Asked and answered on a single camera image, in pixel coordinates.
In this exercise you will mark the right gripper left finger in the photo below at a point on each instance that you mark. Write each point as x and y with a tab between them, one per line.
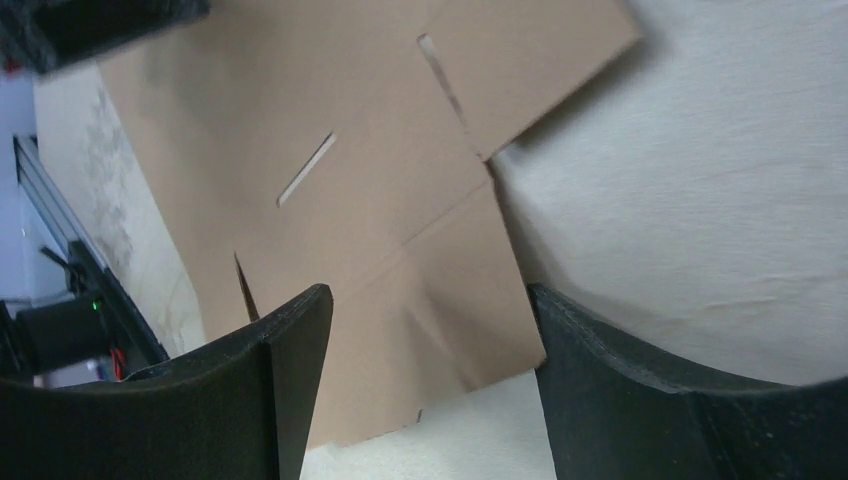
239	407

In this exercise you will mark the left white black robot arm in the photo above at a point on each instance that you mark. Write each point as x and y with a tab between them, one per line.
46	36

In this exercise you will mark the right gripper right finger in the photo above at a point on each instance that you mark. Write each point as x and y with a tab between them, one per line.
617	407

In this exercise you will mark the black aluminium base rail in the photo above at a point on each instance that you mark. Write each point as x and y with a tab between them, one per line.
91	318

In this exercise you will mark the brown cardboard box sheet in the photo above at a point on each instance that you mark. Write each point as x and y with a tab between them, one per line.
289	143

